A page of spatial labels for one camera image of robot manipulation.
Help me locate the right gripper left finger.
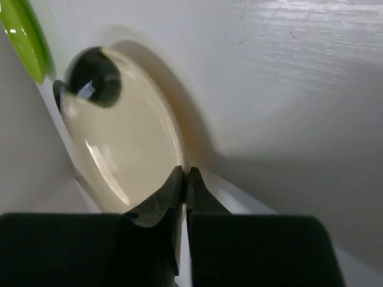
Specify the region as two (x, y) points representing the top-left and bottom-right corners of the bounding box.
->
(1, 166), (184, 286)

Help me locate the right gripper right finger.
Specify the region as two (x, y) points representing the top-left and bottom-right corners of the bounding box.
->
(186, 167), (345, 286)

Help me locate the cream plate black spot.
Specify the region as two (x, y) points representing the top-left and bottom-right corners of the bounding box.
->
(53, 42), (196, 257)

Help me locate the lime green plate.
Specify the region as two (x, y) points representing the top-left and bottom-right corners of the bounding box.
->
(1, 0), (56, 84)

